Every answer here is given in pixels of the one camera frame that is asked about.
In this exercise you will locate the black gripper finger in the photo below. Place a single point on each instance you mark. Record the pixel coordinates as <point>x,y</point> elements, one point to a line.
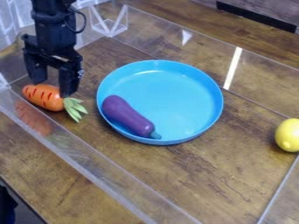
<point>70,81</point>
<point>37,68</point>

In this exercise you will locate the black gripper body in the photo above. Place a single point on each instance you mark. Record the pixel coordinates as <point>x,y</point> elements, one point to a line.
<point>55,39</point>

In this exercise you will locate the orange toy carrot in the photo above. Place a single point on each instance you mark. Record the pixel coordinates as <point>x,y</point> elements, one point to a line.
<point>46,96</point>

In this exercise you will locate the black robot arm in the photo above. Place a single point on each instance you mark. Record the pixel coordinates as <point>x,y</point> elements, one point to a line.
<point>53,6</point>

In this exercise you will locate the white lattice curtain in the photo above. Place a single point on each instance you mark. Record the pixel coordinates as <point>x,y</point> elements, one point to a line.
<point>15,17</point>

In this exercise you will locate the purple toy eggplant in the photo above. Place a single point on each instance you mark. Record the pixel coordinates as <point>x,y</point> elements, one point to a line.
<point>119,111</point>

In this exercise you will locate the blue round plate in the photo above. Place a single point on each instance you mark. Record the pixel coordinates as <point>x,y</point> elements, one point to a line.
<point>174,94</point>

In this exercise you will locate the dark object bottom left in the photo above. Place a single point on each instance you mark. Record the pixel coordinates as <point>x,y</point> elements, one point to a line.
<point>7,207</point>

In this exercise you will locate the yellow toy lemon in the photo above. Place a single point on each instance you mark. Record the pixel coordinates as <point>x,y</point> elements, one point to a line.
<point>287,135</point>

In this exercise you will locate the clear acrylic enclosure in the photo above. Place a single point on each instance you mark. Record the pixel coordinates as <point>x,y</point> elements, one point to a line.
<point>83,175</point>

